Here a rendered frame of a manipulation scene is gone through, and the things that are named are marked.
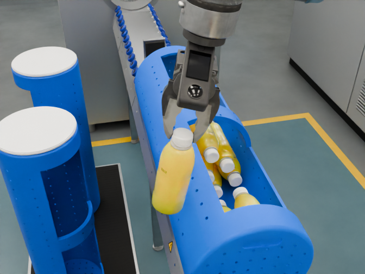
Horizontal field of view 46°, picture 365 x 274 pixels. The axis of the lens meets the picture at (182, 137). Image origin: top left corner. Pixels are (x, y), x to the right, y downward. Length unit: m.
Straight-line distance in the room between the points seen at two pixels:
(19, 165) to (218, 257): 0.80
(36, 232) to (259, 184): 0.86
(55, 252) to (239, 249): 0.99
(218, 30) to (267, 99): 3.01
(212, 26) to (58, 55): 1.41
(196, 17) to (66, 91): 1.32
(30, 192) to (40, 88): 0.53
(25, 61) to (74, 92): 0.24
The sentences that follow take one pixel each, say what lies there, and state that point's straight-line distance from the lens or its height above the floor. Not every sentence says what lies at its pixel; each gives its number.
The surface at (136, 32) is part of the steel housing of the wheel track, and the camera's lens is 2.46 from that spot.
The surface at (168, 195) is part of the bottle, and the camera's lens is 0.83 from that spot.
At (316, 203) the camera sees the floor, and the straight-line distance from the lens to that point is 2.76.
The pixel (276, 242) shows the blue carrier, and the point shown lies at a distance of 0.92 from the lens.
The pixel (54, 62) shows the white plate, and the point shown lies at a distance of 1.95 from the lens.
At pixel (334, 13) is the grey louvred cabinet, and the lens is 3.52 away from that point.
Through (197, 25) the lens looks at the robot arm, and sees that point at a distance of 0.66.
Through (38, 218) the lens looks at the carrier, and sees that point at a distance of 1.62.
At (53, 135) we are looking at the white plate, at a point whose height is 1.04.
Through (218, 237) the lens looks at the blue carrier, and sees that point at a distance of 0.87.
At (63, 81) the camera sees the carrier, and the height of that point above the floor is 0.99.
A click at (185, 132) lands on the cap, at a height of 1.41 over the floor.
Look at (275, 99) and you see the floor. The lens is 3.68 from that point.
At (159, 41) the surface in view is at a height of 1.08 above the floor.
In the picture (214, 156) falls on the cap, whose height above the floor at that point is 1.14.
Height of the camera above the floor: 1.87
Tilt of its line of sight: 36 degrees down
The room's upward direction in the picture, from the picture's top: straight up
